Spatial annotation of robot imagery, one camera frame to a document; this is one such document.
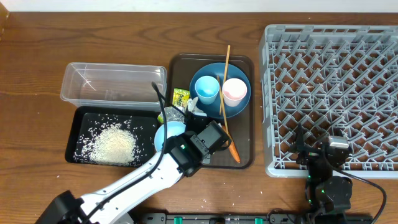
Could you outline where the white napkin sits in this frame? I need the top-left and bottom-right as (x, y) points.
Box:
(187, 97), (207, 117)

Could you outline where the light blue bowl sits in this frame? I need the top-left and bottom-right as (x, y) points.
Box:
(154, 121), (186, 152)

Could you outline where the orange carrot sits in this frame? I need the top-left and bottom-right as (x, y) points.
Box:
(221, 125), (241, 163)

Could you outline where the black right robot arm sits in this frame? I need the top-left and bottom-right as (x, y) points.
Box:
(289, 125), (353, 223)

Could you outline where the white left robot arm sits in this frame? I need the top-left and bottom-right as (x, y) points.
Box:
(37, 121), (231, 223)

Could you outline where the grey dishwasher rack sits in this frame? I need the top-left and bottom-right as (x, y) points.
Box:
(259, 24), (397, 179)

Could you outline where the yellow green snack wrapper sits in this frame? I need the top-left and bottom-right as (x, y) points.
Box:
(165, 88), (190, 122)

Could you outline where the light blue cup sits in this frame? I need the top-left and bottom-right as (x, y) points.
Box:
(195, 76), (220, 105)

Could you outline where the brown serving tray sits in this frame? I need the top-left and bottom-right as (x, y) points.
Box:
(167, 54), (255, 169)

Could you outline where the pink cup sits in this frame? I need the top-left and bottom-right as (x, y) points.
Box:
(222, 78), (248, 107)

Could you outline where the wooden chopstick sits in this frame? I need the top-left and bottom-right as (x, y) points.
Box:
(219, 45), (231, 115)
(217, 75), (230, 137)

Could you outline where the pile of white rice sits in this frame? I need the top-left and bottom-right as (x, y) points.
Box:
(73, 113), (141, 166)

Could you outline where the black plastic tray bin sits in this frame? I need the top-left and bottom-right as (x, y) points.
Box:
(65, 106), (158, 167)

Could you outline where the clear plastic bin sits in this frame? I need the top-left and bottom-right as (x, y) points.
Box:
(60, 62), (167, 111)

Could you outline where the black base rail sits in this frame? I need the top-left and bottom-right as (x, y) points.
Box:
(139, 212), (373, 224)

